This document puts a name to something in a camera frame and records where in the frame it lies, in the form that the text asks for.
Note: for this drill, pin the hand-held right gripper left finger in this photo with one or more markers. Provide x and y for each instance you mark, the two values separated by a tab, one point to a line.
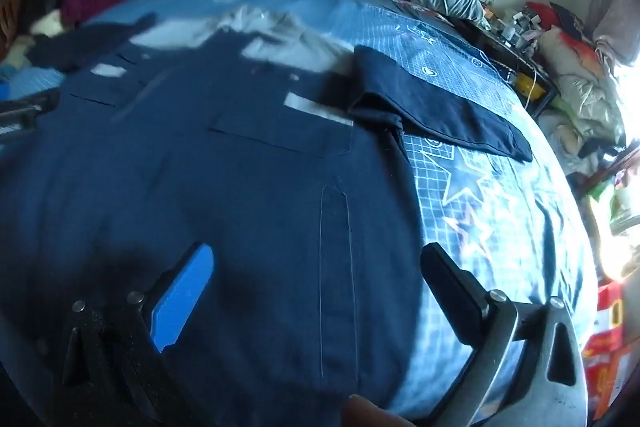
184	297

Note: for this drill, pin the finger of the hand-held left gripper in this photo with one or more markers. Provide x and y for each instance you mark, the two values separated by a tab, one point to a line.
27	112

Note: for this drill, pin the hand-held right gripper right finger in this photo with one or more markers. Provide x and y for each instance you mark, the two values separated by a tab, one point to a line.
452	294

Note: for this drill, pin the navy blue pants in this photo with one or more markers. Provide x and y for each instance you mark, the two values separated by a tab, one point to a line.
225	187

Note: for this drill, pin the person's right hand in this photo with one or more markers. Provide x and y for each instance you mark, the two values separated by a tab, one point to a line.
372	413

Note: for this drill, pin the blue printed bed sheet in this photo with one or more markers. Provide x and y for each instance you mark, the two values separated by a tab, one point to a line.
480	217

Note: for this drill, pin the red cardboard box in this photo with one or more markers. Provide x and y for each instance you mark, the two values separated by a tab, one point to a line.
607	347

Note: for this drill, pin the wooden chair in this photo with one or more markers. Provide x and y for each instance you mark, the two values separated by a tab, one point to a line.
617	164

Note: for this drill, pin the yellow box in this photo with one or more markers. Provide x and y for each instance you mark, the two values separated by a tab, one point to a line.
530	87

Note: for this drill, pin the dark wooden nightstand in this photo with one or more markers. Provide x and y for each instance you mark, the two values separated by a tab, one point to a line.
500	49

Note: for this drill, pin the pile of folded bedding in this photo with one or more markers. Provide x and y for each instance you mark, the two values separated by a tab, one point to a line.
580	77

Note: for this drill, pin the clutter of small bottles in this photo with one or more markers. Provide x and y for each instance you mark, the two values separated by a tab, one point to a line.
517	27

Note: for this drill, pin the grey curtain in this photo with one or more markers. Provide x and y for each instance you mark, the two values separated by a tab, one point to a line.
617	7

